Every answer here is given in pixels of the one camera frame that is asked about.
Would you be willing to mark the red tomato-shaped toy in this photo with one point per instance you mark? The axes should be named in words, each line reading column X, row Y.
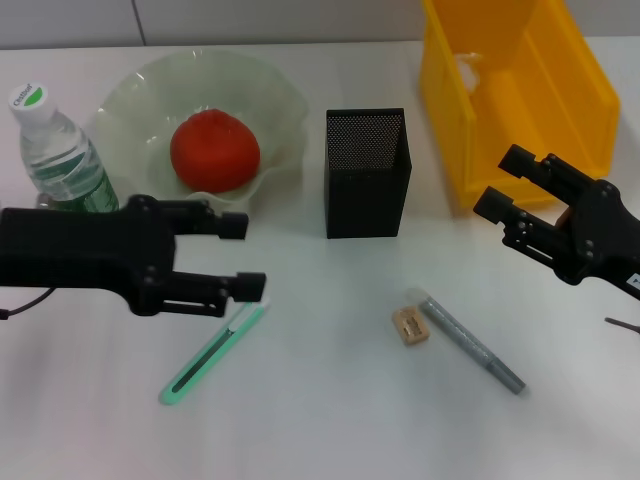
column 215, row 150

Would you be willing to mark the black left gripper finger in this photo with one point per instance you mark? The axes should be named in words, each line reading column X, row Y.
column 235, row 226
column 250, row 287

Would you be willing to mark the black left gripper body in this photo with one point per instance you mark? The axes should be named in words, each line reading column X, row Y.
column 75, row 250

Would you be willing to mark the tan eraser block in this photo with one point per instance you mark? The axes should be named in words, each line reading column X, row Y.
column 411, row 326

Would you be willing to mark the pale green glass fruit plate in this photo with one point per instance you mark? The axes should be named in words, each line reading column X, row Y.
column 135, row 100

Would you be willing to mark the black mesh pen holder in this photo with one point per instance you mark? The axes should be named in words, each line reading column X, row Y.
column 365, row 200

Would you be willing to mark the green utility knife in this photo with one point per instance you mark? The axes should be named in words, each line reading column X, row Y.
column 200, row 360

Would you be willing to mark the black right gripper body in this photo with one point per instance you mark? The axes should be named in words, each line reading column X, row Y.
column 610, row 240

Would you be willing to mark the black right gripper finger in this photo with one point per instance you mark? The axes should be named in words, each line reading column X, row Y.
column 515, row 160
column 492, row 205

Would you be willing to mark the grey marker pen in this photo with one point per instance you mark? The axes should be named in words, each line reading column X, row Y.
column 470, row 345

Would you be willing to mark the clear green-label water bottle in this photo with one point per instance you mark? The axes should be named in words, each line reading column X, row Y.
column 60, row 155

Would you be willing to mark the yellow plastic bin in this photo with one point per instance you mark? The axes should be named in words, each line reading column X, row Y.
column 530, row 100

